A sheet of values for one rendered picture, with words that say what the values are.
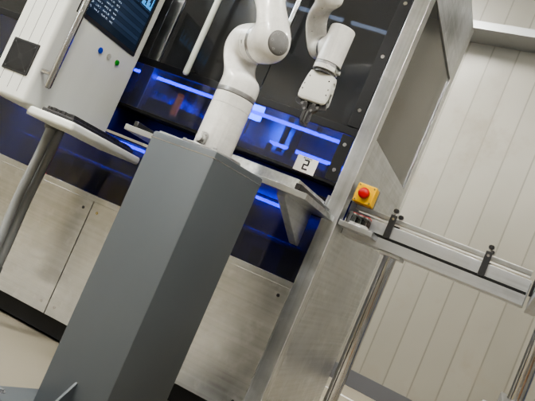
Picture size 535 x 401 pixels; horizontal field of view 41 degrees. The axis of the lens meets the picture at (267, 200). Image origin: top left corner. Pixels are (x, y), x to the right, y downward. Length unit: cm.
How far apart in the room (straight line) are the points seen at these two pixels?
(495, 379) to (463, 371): 22
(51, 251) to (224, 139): 120
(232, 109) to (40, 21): 87
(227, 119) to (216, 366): 100
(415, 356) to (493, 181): 140
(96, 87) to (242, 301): 98
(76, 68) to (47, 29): 19
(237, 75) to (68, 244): 122
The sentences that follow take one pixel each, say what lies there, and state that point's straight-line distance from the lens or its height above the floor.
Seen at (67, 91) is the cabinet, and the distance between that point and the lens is 270.
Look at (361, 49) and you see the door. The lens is 276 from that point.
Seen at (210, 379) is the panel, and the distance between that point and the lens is 267.
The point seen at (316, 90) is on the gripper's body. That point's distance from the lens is 227.
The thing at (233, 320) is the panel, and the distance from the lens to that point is 264.
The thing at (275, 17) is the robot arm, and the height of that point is 129.
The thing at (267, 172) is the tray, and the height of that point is 90.
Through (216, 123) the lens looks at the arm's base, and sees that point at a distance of 205.
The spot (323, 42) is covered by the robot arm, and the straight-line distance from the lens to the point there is 232.
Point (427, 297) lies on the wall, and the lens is 539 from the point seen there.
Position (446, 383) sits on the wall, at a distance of 529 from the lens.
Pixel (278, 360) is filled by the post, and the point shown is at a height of 33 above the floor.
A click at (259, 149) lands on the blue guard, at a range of 272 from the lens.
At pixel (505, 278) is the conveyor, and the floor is 91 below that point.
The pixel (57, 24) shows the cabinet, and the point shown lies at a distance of 260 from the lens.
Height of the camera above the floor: 66
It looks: 4 degrees up
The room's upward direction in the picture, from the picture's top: 23 degrees clockwise
